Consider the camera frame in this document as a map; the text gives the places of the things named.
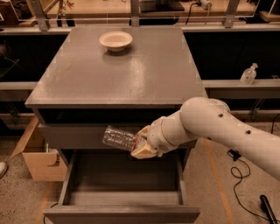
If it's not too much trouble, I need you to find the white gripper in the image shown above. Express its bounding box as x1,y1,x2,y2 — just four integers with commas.
130,116,175,159

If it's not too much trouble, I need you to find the black power adapter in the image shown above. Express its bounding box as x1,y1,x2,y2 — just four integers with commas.
227,149,241,161

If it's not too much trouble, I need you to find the cardboard box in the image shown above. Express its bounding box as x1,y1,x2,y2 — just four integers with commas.
10,117,67,182

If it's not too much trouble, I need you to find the clear plastic water bottle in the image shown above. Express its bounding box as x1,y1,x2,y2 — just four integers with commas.
102,126,137,151

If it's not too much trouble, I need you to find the open grey middle drawer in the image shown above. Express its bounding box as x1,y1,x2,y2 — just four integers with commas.
44,150,200,224

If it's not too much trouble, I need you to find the black cylindrical object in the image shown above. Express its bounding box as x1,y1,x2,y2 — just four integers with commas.
260,194,278,224

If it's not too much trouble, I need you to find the white shoe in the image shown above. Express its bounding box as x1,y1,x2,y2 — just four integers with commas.
0,162,8,179

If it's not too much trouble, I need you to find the grey closed top drawer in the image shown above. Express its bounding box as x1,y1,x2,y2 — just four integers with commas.
38,122,203,150

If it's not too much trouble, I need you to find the grey drawer cabinet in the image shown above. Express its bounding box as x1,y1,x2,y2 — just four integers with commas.
24,25,211,224

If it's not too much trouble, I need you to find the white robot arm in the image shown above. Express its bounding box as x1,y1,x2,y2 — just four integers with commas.
131,97,280,179

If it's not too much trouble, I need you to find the white bowl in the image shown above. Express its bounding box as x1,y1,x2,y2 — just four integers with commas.
99,31,133,52

